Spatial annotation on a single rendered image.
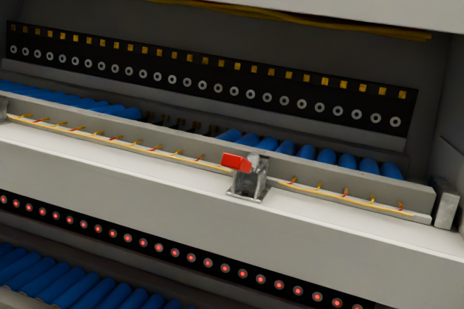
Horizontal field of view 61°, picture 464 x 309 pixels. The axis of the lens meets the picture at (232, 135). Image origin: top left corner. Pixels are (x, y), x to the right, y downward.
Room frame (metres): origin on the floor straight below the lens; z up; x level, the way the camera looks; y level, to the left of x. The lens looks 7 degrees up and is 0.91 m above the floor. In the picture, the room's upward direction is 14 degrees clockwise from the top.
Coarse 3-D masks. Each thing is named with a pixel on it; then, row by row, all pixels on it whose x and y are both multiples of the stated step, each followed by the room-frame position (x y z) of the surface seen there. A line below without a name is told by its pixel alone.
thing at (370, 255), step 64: (0, 128) 0.37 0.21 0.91; (320, 128) 0.44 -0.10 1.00; (64, 192) 0.34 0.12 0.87; (128, 192) 0.32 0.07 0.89; (192, 192) 0.30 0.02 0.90; (448, 192) 0.29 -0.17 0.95; (256, 256) 0.30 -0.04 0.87; (320, 256) 0.28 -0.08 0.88; (384, 256) 0.27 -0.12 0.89; (448, 256) 0.26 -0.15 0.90
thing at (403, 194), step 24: (24, 96) 0.41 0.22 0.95; (24, 120) 0.38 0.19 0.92; (48, 120) 0.39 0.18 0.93; (72, 120) 0.38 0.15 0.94; (96, 120) 0.37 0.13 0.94; (120, 120) 0.37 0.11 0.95; (120, 144) 0.35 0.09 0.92; (144, 144) 0.36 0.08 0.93; (168, 144) 0.36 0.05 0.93; (192, 144) 0.35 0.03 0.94; (216, 144) 0.34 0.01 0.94; (240, 144) 0.35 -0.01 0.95; (216, 168) 0.33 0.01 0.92; (288, 168) 0.33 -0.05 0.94; (312, 168) 0.32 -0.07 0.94; (336, 168) 0.32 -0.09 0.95; (312, 192) 0.31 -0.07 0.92; (336, 192) 0.32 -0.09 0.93; (360, 192) 0.31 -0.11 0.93; (384, 192) 0.31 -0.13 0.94; (408, 192) 0.30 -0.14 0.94; (432, 192) 0.30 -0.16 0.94
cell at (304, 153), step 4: (300, 148) 0.40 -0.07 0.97; (304, 148) 0.39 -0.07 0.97; (308, 148) 0.39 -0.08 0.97; (312, 148) 0.40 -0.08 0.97; (300, 152) 0.37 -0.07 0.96; (304, 152) 0.37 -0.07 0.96; (308, 152) 0.38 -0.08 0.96; (312, 152) 0.39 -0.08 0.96; (296, 156) 0.37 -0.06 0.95; (300, 156) 0.36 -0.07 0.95; (304, 156) 0.36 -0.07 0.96; (308, 156) 0.37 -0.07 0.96; (312, 156) 0.38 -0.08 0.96
